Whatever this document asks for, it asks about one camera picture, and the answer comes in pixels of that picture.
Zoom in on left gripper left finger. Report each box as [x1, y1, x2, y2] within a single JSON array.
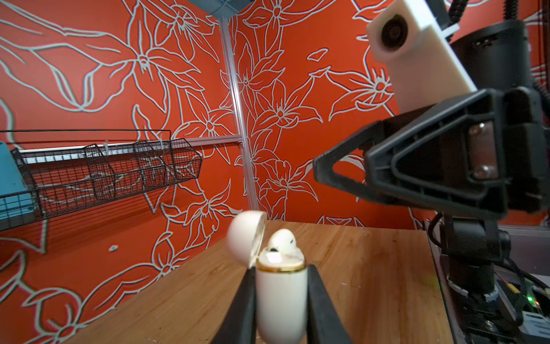
[[211, 267, 256, 344]]

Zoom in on cream earbud charging case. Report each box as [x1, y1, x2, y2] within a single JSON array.
[[226, 210, 308, 343]]

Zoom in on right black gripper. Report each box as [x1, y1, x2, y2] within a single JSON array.
[[313, 19, 549, 219]]

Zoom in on black wire wall basket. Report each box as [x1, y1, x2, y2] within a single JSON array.
[[1, 129, 203, 226]]

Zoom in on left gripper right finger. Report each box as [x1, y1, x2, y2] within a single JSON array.
[[307, 265, 352, 344]]

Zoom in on cream earbud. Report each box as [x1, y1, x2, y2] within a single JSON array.
[[267, 229, 297, 254]]

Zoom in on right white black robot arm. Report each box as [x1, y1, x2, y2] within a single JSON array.
[[314, 20, 549, 343]]

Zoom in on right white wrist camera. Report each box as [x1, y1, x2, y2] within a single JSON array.
[[366, 1, 477, 113]]

